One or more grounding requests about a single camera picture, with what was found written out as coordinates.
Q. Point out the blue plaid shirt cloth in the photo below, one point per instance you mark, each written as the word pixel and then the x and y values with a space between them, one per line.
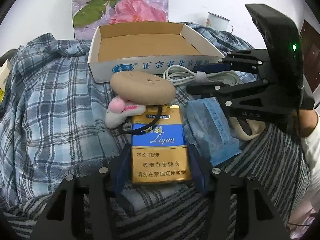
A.
pixel 52 124

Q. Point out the tan round plush cushion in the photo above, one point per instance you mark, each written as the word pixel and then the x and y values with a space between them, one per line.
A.
pixel 143 88

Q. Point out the white enamel mug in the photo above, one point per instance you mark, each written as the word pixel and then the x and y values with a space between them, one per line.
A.
pixel 219 23

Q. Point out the pile of small boxes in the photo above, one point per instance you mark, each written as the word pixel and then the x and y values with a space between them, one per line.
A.
pixel 5 70

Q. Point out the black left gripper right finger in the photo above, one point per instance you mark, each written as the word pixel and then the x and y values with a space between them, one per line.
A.
pixel 256 216

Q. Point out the gold blue cigarette pack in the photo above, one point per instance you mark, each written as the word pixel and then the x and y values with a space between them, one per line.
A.
pixel 159 154

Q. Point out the open cardboard box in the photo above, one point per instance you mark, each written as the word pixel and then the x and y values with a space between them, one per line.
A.
pixel 149 47

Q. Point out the beige phone case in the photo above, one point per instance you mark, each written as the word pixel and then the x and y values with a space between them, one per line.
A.
pixel 247 130

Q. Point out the white pink plush toy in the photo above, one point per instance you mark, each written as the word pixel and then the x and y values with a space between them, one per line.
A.
pixel 119 110

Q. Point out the floral rose picture board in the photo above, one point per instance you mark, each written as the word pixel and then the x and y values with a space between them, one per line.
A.
pixel 89 14

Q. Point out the blue tissue packet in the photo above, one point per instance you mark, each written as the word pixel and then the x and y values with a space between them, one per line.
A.
pixel 210 129

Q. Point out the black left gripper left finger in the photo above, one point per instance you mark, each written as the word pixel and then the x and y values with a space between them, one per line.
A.
pixel 64 216

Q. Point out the white sleeve forearm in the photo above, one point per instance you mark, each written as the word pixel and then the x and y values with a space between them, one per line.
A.
pixel 311 148

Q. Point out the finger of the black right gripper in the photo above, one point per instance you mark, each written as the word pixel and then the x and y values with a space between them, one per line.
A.
pixel 247 61
pixel 248 96

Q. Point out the dark wooden door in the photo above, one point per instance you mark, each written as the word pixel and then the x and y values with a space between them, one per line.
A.
pixel 310 44

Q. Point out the person right hand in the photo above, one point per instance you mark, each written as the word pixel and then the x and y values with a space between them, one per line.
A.
pixel 305 121

